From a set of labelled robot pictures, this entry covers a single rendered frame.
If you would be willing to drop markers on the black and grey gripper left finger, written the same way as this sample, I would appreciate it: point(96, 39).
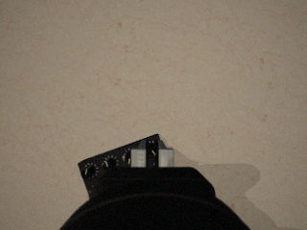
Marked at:
point(139, 155)

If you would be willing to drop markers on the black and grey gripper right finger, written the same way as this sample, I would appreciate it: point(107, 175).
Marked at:
point(165, 156)

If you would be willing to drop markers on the black knob box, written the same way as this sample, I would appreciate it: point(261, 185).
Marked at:
point(94, 167)

